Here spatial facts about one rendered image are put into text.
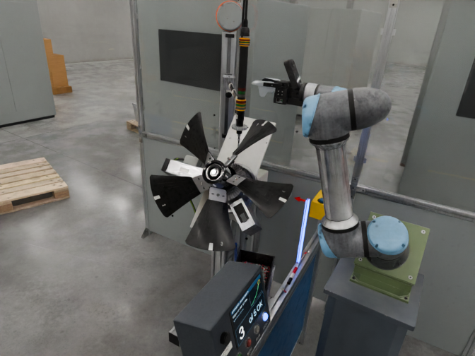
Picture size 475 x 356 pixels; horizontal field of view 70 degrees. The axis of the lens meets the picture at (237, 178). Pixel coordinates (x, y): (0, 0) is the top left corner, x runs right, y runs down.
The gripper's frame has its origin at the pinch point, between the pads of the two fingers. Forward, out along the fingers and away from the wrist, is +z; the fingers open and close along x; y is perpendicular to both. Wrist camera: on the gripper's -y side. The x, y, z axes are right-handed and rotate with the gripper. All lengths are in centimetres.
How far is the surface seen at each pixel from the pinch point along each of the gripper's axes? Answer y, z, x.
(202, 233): 66, 11, -23
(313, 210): 62, -26, 20
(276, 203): 50, -15, -6
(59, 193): 159, 256, 61
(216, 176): 44.2, 14.0, -7.9
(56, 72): 126, 731, 398
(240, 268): 40, -28, -61
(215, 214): 60, 10, -14
